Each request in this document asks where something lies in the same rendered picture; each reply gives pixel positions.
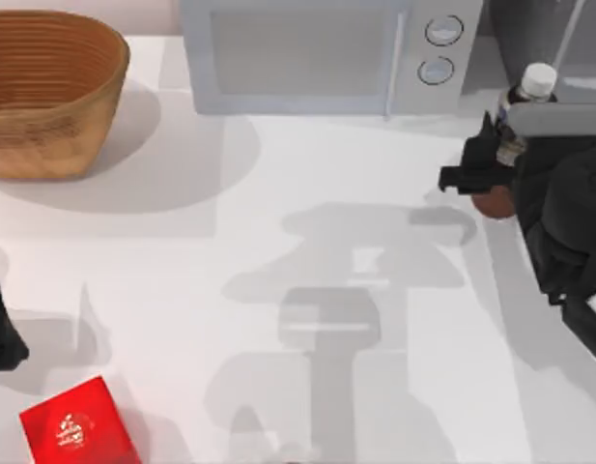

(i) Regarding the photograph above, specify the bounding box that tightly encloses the round brown object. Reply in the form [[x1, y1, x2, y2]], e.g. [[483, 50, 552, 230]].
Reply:
[[472, 184, 517, 220]]

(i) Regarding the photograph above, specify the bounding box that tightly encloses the pale grey rounded box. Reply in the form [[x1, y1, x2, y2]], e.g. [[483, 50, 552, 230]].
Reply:
[[503, 101, 596, 140]]

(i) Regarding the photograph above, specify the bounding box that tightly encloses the clear bottle with white cap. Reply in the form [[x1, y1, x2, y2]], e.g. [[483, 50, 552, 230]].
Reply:
[[497, 62, 559, 168]]

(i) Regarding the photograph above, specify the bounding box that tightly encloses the microwave knob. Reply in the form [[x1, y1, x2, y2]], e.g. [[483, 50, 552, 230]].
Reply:
[[424, 13, 466, 48], [416, 54, 457, 88]]

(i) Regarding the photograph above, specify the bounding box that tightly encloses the grey cabinet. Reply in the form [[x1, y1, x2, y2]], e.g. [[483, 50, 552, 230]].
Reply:
[[487, 0, 596, 93]]

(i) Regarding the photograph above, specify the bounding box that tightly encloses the pale microwave oven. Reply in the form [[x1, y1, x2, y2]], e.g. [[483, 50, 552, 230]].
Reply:
[[178, 0, 485, 120]]

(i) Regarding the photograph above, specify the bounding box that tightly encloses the brown woven basket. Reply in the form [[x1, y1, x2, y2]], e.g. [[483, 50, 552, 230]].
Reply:
[[0, 10, 131, 183]]

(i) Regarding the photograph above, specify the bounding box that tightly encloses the red box with white print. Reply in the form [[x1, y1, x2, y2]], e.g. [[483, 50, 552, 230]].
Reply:
[[18, 375, 144, 464]]

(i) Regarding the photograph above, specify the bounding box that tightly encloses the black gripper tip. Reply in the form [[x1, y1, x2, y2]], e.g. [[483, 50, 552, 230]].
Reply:
[[0, 245, 30, 373]]

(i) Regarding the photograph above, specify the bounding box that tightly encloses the microwave door handle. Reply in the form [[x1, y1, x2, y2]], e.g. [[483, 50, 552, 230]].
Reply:
[[383, 11, 407, 120]]

